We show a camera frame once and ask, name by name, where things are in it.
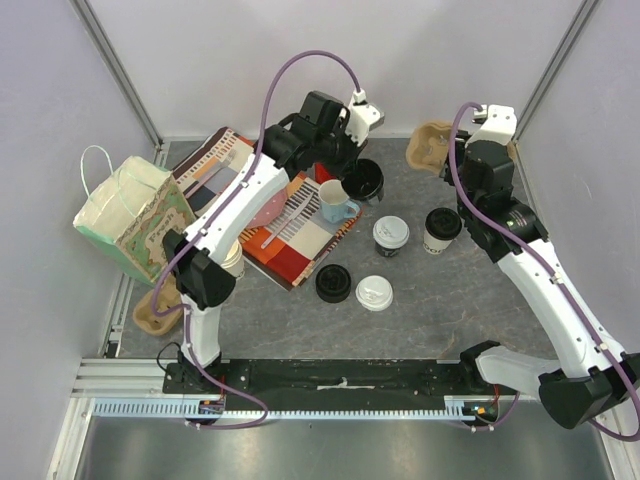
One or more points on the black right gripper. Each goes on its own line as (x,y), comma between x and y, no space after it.
(455,167)

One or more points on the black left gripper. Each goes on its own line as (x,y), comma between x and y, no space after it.
(354,151)

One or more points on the stack of black cups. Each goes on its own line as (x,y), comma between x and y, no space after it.
(365,183)

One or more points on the black coffee cup lid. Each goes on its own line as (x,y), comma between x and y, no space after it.
(443,224)

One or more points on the white coffee cup lid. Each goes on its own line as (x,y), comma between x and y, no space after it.
(391,232)

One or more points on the stack of white lids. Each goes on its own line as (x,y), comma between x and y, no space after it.
(374,293)

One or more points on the stack of white paper cups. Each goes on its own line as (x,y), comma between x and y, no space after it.
(234,261)

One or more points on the green patterned paper bag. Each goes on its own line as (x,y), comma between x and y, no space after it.
(128,214)

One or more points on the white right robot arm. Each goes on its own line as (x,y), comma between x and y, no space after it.
(591,373)

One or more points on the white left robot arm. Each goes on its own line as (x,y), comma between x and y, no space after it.
(324,131)

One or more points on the red straw holder cup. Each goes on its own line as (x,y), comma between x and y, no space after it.
(321,174)

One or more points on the light blue ceramic mug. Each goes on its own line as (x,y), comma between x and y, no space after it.
(336,205)

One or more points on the pink polka dot plate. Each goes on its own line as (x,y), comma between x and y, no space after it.
(270,210)

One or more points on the colourful patchwork placemat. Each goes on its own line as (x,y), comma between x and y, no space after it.
(290,247)

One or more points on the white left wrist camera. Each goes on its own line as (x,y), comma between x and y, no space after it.
(363,118)

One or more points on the pink handled fork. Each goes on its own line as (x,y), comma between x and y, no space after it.
(215,169)

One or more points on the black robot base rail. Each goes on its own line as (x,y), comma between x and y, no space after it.
(260,376)

